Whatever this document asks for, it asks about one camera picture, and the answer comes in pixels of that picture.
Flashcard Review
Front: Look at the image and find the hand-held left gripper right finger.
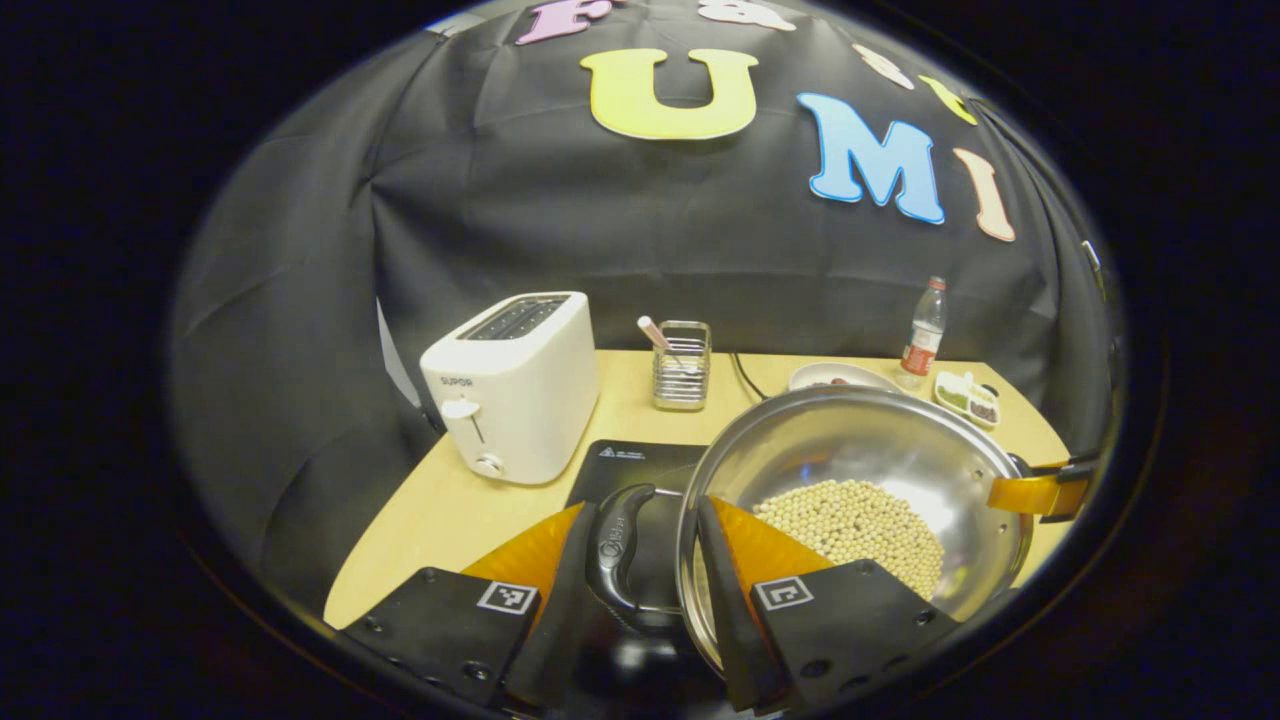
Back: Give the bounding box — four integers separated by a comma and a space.
697, 495, 963, 713

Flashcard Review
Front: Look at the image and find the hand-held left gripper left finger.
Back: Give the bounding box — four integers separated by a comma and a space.
335, 500, 601, 713

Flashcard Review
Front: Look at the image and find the black induction cooktop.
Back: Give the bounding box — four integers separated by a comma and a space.
565, 440, 711, 701

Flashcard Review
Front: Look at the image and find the steel pot with soybeans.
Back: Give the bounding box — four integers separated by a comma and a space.
585, 385, 1036, 681

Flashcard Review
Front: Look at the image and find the white divided dish of beans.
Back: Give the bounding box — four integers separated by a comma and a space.
933, 370, 1001, 429

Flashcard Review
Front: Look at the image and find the plastic bottle with red label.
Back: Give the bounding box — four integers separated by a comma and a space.
897, 277, 948, 391

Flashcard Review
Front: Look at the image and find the white toaster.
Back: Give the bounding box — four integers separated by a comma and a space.
420, 291, 599, 486

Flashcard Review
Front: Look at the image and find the white round plate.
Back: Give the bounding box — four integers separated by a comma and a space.
787, 362, 901, 394

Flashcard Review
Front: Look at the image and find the pink spoon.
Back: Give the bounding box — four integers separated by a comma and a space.
638, 316, 691, 371

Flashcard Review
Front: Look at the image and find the black backdrop cloth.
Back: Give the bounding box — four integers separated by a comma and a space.
170, 0, 1116, 616

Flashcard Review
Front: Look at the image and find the black power cable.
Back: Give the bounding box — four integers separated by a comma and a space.
730, 352, 771, 401

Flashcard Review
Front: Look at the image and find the metal wire utensil holder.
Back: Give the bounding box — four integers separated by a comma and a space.
652, 320, 712, 412

